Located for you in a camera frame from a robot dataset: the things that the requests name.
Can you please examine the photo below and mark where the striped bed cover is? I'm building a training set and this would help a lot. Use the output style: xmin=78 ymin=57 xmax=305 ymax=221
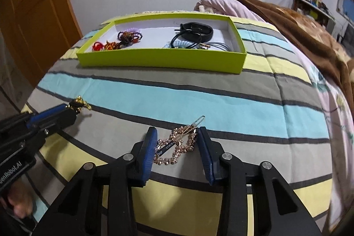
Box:
xmin=20 ymin=10 xmax=334 ymax=236

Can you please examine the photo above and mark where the pink floral duvet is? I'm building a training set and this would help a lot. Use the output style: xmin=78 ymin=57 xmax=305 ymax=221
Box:
xmin=195 ymin=0 xmax=353 ymax=233

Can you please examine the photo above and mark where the black office chair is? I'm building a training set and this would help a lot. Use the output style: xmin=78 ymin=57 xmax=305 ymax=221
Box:
xmin=341 ymin=24 xmax=354 ymax=50

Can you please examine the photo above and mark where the purple spiral hair tie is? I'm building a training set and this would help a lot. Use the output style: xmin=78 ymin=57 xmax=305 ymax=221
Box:
xmin=121 ymin=27 xmax=142 ymax=36

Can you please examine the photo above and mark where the cluttered white shelf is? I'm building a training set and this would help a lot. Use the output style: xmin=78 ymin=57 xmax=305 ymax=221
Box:
xmin=292 ymin=0 xmax=335 ymax=33

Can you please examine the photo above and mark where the window with metal frame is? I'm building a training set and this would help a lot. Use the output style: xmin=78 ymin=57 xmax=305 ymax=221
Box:
xmin=337 ymin=0 xmax=354 ymax=22

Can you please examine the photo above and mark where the gold bead hair tie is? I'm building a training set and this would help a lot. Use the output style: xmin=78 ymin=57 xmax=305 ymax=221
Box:
xmin=68 ymin=95 xmax=92 ymax=115

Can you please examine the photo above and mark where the person's left hand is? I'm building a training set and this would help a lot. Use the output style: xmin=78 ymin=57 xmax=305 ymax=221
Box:
xmin=7 ymin=179 xmax=33 ymax=219

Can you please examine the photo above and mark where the orange wooden door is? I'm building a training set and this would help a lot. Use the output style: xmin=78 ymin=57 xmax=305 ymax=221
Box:
xmin=1 ymin=0 xmax=82 ymax=86

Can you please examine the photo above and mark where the brown fleece blanket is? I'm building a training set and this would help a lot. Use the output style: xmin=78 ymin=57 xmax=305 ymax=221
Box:
xmin=237 ymin=0 xmax=353 ymax=111

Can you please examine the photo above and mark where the rose gold rhinestone hair clip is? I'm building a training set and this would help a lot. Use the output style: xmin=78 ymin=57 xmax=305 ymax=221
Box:
xmin=154 ymin=116 xmax=205 ymax=165

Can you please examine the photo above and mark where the amber bead hair tie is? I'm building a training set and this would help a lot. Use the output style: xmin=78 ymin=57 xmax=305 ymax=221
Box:
xmin=117 ymin=30 xmax=144 ymax=46

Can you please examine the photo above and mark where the black wristband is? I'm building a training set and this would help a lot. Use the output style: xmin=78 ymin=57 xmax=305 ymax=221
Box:
xmin=179 ymin=22 xmax=214 ymax=43

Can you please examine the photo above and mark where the lime green cardboard tray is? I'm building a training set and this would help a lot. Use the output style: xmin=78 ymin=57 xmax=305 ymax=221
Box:
xmin=77 ymin=12 xmax=247 ymax=74

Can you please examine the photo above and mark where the orange red knot ornament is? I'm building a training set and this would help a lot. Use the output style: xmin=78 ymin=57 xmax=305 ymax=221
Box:
xmin=104 ymin=41 xmax=124 ymax=51

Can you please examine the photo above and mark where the black cord bead bracelet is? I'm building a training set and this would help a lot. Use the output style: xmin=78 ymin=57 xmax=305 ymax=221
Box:
xmin=170 ymin=27 xmax=212 ymax=50

